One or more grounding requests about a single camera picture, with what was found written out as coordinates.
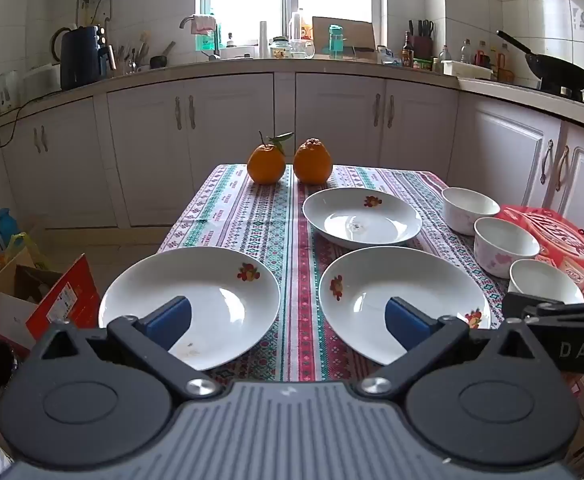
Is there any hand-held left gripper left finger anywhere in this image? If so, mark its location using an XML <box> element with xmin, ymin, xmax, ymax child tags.
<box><xmin>26</xmin><ymin>296</ymin><xmax>225</xmax><ymax>402</ymax></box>

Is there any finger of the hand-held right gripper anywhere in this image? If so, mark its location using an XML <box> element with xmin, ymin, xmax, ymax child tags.
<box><xmin>502</xmin><ymin>291</ymin><xmax>584</xmax><ymax>323</ymax></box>

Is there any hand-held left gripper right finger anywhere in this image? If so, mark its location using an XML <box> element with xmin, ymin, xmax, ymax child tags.
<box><xmin>354</xmin><ymin>296</ymin><xmax>568</xmax><ymax>402</ymax></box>

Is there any white bowl with pink flowers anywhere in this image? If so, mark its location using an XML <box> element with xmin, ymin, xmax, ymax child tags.
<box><xmin>473</xmin><ymin>217</ymin><xmax>541</xmax><ymax>279</ymax></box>
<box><xmin>442</xmin><ymin>186</ymin><xmax>501</xmax><ymax>236</ymax></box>
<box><xmin>509</xmin><ymin>259</ymin><xmax>584</xmax><ymax>307</ymax></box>

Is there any white plate with fruit print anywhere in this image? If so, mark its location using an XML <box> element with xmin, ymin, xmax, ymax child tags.
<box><xmin>303</xmin><ymin>187</ymin><xmax>423</xmax><ymax>250</ymax></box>
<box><xmin>99</xmin><ymin>247</ymin><xmax>281</xmax><ymax>372</ymax></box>
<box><xmin>318</xmin><ymin>246</ymin><xmax>492</xmax><ymax>366</ymax></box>

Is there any red cardboard box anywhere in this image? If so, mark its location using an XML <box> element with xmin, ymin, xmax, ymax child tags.
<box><xmin>24</xmin><ymin>254</ymin><xmax>102</xmax><ymax>342</ymax></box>

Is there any patterned red green tablecloth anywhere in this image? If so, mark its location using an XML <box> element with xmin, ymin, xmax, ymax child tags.
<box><xmin>158</xmin><ymin>162</ymin><xmax>523</xmax><ymax>383</ymax></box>

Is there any yellow green bag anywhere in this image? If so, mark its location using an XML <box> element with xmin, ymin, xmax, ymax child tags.
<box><xmin>6</xmin><ymin>232</ymin><xmax>48</xmax><ymax>268</ymax></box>

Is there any brown cardboard box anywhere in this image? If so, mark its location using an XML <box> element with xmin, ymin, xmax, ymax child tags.
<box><xmin>0</xmin><ymin>247</ymin><xmax>62</xmax><ymax>333</ymax></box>

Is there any orange with leafy stem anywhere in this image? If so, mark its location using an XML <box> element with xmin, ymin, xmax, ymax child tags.
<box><xmin>247</xmin><ymin>131</ymin><xmax>295</xmax><ymax>185</ymax></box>

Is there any orange without leaves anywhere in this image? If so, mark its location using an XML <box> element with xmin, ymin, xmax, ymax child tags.
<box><xmin>293</xmin><ymin>137</ymin><xmax>333</xmax><ymax>184</ymax></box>

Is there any black wok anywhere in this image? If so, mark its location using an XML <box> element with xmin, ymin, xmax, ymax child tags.
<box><xmin>496</xmin><ymin>30</ymin><xmax>584</xmax><ymax>96</ymax></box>

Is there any white plastic tray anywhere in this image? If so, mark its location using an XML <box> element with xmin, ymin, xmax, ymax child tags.
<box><xmin>442</xmin><ymin>60</ymin><xmax>494</xmax><ymax>81</ymax></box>

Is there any small black pot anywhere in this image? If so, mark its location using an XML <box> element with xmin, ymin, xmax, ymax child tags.
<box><xmin>149</xmin><ymin>41</ymin><xmax>177</xmax><ymax>70</ymax></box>

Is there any blue plastic bag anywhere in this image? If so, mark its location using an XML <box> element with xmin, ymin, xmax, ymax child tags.
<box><xmin>376</xmin><ymin>45</ymin><xmax>403</xmax><ymax>67</ymax></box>

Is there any utensil holder with utensils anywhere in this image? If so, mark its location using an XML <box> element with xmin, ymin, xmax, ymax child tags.
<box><xmin>109</xmin><ymin>31</ymin><xmax>151</xmax><ymax>75</ymax></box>

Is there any dark blue electric kettle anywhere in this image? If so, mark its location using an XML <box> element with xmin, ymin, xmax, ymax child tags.
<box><xmin>52</xmin><ymin>25</ymin><xmax>108</xmax><ymax>91</ymax></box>

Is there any knife block with knives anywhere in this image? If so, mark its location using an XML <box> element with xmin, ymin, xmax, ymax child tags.
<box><xmin>408</xmin><ymin>19</ymin><xmax>435</xmax><ymax>60</ymax></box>

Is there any green dish soap bottle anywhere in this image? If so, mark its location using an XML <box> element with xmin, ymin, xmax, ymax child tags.
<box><xmin>199</xmin><ymin>9</ymin><xmax>221</xmax><ymax>54</ymax></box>

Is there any chrome faucet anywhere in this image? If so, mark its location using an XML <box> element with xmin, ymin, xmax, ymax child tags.
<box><xmin>179</xmin><ymin>15</ymin><xmax>223</xmax><ymax>61</ymax></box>

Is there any teal water bottle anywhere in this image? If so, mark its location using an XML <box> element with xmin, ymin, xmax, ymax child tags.
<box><xmin>328</xmin><ymin>24</ymin><xmax>349</xmax><ymax>57</ymax></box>

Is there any wooden cutting board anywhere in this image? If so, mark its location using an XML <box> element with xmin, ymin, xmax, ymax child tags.
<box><xmin>312</xmin><ymin>16</ymin><xmax>377</xmax><ymax>54</ymax></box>

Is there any cooking oil bottle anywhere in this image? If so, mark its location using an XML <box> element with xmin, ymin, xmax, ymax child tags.
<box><xmin>288</xmin><ymin>8</ymin><xmax>313</xmax><ymax>41</ymax></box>

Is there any black power cable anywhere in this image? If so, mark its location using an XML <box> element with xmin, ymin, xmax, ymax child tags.
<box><xmin>0</xmin><ymin>87</ymin><xmax>62</xmax><ymax>150</ymax></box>

